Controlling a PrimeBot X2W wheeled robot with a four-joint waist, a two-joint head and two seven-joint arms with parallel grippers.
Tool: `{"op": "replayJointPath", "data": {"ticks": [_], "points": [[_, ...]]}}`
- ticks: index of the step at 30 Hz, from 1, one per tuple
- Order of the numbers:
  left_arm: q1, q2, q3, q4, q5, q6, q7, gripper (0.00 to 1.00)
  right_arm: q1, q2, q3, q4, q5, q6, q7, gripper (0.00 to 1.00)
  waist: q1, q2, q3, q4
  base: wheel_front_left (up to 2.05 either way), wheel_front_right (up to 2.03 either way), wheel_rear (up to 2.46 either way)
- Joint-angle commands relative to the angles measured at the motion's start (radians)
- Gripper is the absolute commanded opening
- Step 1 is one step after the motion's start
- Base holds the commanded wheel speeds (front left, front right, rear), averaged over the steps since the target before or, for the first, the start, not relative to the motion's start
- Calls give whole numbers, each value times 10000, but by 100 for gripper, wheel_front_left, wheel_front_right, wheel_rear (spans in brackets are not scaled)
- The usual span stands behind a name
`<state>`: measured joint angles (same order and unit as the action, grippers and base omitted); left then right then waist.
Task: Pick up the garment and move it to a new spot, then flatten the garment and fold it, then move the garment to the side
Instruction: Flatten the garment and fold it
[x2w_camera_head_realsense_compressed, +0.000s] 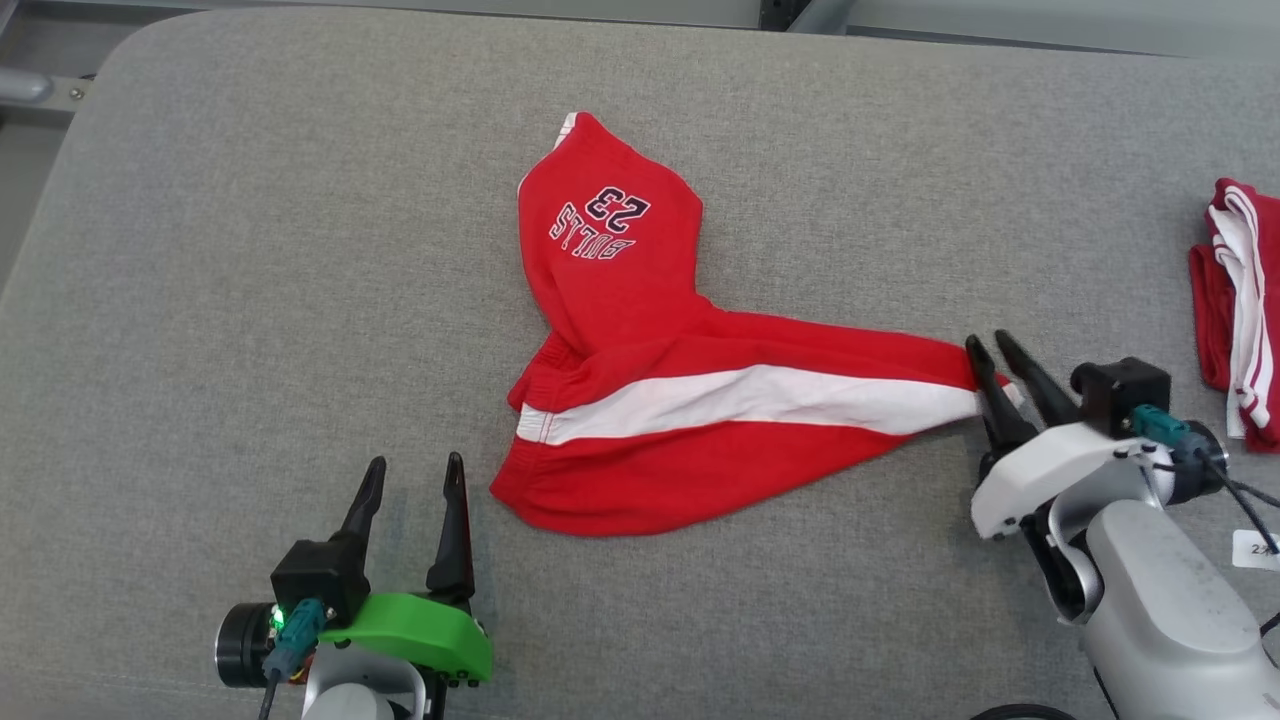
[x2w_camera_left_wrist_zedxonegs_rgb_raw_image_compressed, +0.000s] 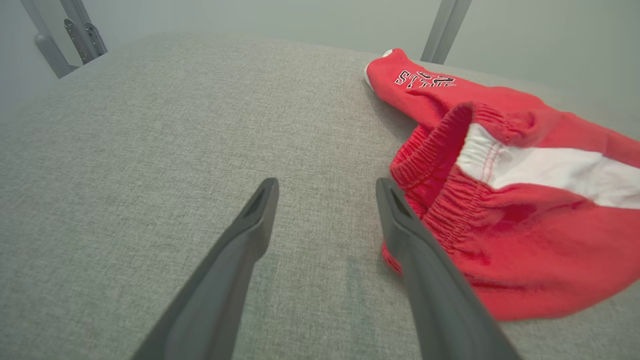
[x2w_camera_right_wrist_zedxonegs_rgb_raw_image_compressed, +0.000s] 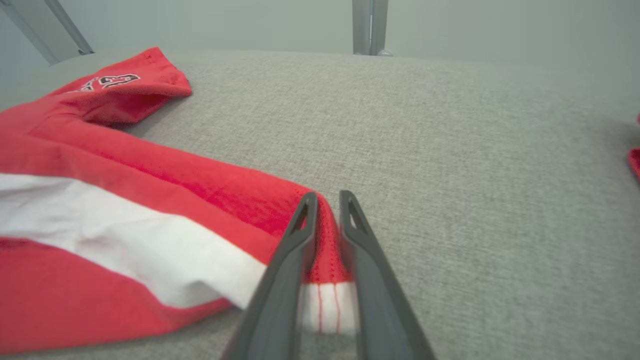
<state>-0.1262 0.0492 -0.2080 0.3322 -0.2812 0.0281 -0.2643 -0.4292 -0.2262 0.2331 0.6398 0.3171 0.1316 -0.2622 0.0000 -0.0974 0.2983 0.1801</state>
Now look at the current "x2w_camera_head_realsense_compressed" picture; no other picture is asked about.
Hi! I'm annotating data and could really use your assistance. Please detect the red jersey with white sleeves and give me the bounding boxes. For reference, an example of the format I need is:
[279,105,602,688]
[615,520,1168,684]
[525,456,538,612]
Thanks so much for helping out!
[1189,178,1280,454]

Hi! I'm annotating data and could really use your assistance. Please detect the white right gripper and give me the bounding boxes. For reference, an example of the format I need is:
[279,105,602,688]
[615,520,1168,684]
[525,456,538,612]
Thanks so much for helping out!
[965,330,1167,542]

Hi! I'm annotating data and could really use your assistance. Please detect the grey round tube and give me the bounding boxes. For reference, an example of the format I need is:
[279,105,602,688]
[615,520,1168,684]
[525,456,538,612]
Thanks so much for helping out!
[786,0,857,36]

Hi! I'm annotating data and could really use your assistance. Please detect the red shorts with white stripe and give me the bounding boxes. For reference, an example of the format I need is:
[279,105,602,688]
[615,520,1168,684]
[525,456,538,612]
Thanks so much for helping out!
[489,111,1024,539]

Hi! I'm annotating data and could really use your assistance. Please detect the grey metal rail with screws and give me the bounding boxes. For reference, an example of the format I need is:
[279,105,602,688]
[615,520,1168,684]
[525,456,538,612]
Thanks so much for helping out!
[0,65,94,127]

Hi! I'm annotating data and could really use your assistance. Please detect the white label tag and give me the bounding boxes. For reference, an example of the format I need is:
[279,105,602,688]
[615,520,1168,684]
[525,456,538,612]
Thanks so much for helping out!
[1231,529,1280,572]

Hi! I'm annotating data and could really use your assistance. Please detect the thick black cable loop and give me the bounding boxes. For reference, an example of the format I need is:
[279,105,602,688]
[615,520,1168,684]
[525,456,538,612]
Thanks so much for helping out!
[968,703,1078,720]

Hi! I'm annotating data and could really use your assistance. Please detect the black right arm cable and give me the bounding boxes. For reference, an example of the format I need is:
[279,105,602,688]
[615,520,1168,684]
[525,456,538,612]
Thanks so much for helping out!
[1131,404,1280,557]

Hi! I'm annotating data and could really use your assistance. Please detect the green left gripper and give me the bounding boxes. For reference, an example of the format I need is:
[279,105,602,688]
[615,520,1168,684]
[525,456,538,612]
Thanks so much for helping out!
[318,452,495,687]

